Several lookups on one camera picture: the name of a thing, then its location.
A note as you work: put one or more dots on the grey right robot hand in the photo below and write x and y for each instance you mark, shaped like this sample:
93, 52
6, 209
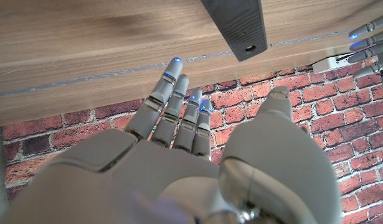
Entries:
166, 180

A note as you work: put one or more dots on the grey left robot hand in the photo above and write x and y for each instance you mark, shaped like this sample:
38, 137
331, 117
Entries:
371, 40

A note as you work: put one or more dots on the black stapler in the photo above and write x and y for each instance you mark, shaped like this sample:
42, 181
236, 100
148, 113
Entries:
238, 28

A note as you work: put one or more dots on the white power strip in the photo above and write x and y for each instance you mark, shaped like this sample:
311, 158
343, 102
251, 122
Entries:
328, 63

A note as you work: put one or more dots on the red brick print backdrop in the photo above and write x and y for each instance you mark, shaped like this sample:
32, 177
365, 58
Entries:
350, 124

